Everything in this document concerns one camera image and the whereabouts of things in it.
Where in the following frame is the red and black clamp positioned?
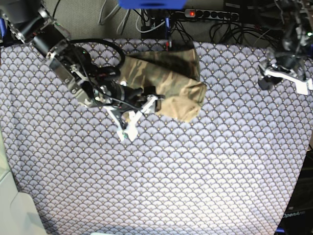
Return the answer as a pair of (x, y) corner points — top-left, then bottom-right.
(166, 41), (172, 50)

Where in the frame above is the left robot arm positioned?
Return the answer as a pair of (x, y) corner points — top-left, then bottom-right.
(160, 1), (313, 122)

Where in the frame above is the purple fan-pattern tablecloth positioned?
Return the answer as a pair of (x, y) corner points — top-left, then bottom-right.
(0, 43), (313, 235)

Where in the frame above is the black OpenArm box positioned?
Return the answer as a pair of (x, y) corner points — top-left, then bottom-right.
(275, 147), (313, 235)

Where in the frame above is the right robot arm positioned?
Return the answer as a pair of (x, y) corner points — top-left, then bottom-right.
(0, 0), (165, 141)

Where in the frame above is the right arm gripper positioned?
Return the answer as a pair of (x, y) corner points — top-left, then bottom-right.
(104, 86), (164, 141)

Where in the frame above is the camouflage T-shirt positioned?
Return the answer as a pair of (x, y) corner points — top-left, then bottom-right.
(120, 48), (207, 122)

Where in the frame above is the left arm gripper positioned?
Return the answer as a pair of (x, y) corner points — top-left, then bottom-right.
(258, 48), (313, 95)

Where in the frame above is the white plastic bin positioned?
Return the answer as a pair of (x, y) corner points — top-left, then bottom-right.
(0, 138), (46, 235)

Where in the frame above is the black power strip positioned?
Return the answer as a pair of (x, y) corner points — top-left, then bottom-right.
(184, 9), (240, 22)

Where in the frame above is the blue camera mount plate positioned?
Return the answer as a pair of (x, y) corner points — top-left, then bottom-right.
(118, 0), (186, 9)

